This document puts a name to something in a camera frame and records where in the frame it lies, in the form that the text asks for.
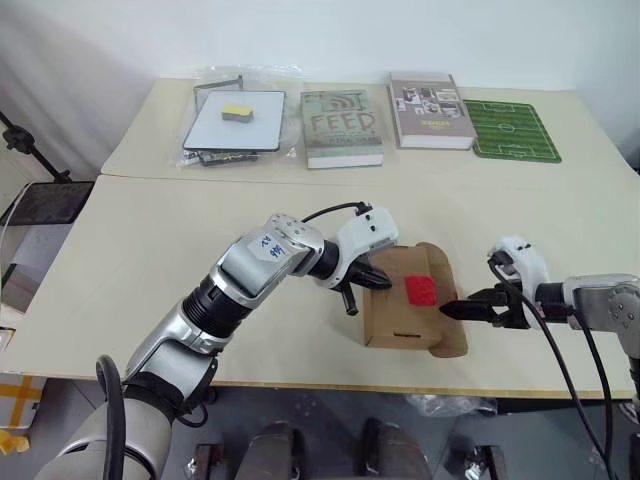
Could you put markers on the clear plastic bag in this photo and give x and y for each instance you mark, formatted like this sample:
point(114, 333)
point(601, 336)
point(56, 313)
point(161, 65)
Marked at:
point(295, 80)

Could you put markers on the brown cardboard box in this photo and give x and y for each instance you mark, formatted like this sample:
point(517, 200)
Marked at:
point(400, 325)

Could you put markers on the green soccer field mat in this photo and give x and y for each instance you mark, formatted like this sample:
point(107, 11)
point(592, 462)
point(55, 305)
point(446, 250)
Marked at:
point(510, 130)

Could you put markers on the green FEED book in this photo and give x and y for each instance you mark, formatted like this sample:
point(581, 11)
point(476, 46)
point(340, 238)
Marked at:
point(342, 125)

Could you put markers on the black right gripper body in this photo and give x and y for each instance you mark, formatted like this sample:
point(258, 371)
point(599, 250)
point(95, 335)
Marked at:
point(507, 310)

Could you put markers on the small white whiteboard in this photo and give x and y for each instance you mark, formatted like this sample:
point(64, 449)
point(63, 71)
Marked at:
point(240, 130)

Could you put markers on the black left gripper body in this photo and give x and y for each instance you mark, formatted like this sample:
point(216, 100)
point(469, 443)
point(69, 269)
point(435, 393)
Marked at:
point(356, 274)

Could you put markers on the dark markers bundle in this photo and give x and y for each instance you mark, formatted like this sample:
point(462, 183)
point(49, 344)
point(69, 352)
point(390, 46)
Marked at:
point(225, 157)

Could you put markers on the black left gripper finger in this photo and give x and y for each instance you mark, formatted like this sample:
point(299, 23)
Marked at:
point(377, 280)
point(349, 302)

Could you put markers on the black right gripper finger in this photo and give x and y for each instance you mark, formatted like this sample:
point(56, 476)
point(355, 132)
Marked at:
point(465, 304)
point(475, 316)

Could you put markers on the black tripod stand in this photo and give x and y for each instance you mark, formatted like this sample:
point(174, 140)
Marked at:
point(30, 145)

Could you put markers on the black thin frame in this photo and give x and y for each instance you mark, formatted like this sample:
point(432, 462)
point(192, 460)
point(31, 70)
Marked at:
point(220, 84)

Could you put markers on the dark rounded shape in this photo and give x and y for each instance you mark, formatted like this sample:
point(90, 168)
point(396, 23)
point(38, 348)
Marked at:
point(392, 450)
point(275, 450)

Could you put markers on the yellow grey sponge eraser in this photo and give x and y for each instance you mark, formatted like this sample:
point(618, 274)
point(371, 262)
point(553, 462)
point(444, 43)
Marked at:
point(236, 113)

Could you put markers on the crumpled clear plastic wrap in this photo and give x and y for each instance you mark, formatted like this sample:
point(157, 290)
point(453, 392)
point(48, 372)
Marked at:
point(450, 404)

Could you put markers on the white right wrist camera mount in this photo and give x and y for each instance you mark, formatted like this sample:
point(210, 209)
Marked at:
point(527, 260)

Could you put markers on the red block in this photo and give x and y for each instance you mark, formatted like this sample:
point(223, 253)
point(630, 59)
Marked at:
point(421, 290)

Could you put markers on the cardboard box with yellow tape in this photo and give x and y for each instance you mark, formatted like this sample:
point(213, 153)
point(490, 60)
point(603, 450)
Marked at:
point(20, 400)

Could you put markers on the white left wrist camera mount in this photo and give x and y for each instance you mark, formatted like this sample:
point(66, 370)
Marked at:
point(367, 235)

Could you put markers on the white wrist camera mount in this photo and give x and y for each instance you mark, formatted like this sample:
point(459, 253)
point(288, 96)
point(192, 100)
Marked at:
point(367, 235)
point(527, 260)

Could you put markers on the beige hardcover book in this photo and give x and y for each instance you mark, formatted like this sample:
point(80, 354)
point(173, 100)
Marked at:
point(430, 110)

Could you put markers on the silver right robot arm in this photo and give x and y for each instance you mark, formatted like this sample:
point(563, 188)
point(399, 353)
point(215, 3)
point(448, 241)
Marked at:
point(600, 300)

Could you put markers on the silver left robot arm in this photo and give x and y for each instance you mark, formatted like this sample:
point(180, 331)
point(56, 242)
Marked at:
point(250, 275)

